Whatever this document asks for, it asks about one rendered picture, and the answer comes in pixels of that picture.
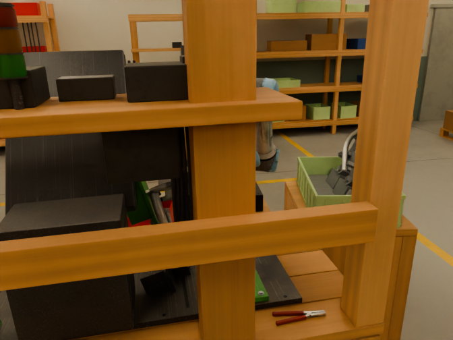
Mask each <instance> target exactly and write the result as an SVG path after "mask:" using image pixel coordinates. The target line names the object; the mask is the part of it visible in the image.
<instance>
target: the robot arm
mask: <svg viewBox="0 0 453 340"><path fill-rule="evenodd" d="M259 87H268V88H271V89H273V90H275V91H278V92H279V87H278V82H277V81H276V80H274V79H268V78H256V88H259ZM279 152H280V151H279V149H277V148H276V147H275V145H274V144H273V140H272V121H266V122H256V146H255V170H256V171H265V172H275V171H276V168H277V164H278V156H279ZM187 184H188V193H189V180H188V172H187ZM149 191H150V192H155V193H157V192H163V191H165V196H163V197H161V198H160V200H161V202H164V201H168V200H172V191H171V179H162V180H158V185H157V186H154V187H153V188H150V189H149Z"/></svg>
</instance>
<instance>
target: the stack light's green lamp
mask: <svg viewBox="0 0 453 340"><path fill-rule="evenodd" d="M27 75H28V74H27V70H26V63H25V59H24V55H23V54H19V55H0V80H17V79H24V78H28V77H27Z"/></svg>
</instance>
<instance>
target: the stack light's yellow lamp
mask: <svg viewBox="0 0 453 340"><path fill-rule="evenodd" d="M22 51H23V48H22V42H21V38H20V31H19V30H18V29H0V55H19V54H24V53H23V52H22Z"/></svg>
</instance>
